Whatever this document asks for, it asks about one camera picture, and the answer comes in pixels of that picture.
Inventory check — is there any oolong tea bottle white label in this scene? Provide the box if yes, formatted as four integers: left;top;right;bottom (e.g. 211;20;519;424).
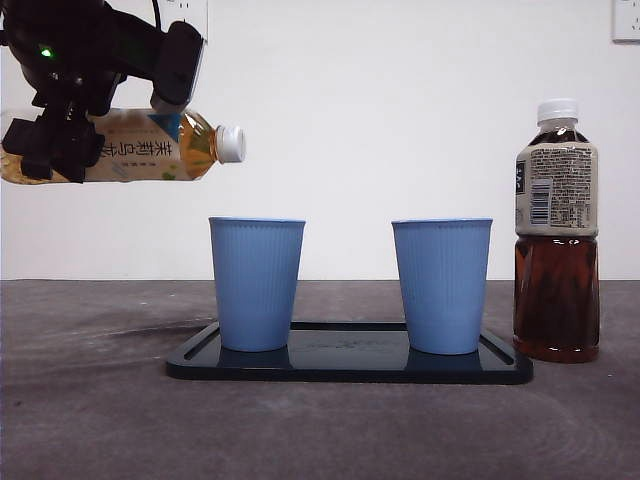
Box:
0;107;247;186

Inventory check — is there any dark tea bottle beige label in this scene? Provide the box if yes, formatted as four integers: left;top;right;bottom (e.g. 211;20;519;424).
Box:
513;98;601;365

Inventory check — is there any blue ribbed plastic cup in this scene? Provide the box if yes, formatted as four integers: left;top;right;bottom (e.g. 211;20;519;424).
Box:
391;217;496;356
208;216;307;353

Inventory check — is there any dark glossy rectangular tray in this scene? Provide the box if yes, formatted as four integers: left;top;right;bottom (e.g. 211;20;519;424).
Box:
165;321;535;386

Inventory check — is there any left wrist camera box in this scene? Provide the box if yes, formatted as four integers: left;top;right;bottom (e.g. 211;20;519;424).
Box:
149;20;207;116

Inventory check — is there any white wall socket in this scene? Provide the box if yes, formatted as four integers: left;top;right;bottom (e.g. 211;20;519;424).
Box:
612;0;640;44
160;0;209;44

